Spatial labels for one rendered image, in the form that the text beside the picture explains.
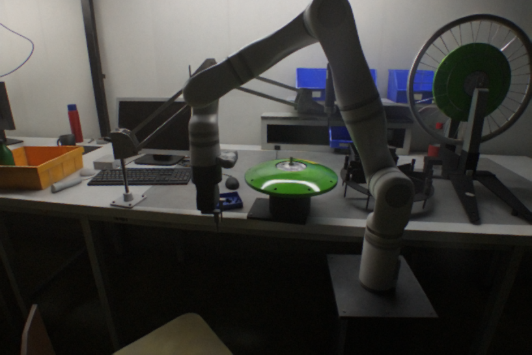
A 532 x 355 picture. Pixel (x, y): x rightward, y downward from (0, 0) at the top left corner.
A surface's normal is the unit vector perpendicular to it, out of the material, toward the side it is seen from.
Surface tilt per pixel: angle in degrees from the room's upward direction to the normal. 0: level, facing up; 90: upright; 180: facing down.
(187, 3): 90
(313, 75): 90
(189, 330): 0
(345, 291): 0
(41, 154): 86
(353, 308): 0
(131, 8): 90
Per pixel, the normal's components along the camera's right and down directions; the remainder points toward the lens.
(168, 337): 0.00, -0.95
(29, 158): -0.04, 0.24
